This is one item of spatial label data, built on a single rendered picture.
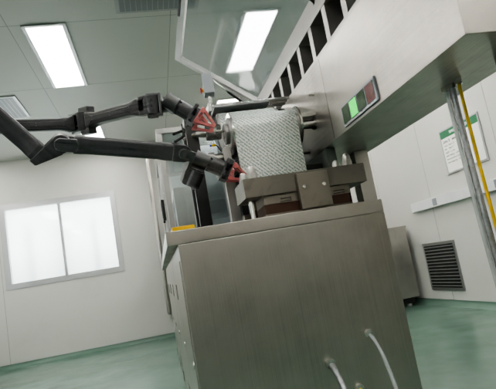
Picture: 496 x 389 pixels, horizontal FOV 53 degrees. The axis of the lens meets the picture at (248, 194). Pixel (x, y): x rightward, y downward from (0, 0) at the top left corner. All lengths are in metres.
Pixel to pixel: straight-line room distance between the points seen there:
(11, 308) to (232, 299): 6.20
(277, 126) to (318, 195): 0.37
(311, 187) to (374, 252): 0.27
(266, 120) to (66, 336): 5.92
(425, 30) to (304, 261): 0.69
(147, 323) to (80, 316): 0.90
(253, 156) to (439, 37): 0.81
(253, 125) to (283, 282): 0.61
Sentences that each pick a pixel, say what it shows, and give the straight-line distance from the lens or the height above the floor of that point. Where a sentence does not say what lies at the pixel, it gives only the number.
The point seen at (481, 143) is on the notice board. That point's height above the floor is 1.48.
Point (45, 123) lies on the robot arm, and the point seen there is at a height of 1.46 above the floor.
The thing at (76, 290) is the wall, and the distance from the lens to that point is 7.30.
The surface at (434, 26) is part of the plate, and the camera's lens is 1.20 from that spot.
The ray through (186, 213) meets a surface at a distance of 2.72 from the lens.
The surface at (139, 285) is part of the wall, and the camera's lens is 7.22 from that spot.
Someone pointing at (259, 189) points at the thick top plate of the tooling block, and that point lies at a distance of 1.51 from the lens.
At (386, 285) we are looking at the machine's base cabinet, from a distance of 1.55.
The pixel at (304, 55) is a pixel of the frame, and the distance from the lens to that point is 2.02.
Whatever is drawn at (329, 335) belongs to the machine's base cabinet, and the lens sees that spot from 1.49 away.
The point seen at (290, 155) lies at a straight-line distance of 1.77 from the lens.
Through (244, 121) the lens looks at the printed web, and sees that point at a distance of 1.77.
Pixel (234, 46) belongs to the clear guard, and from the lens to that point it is 2.46.
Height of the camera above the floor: 0.76
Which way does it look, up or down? 8 degrees up
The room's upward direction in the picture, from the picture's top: 10 degrees counter-clockwise
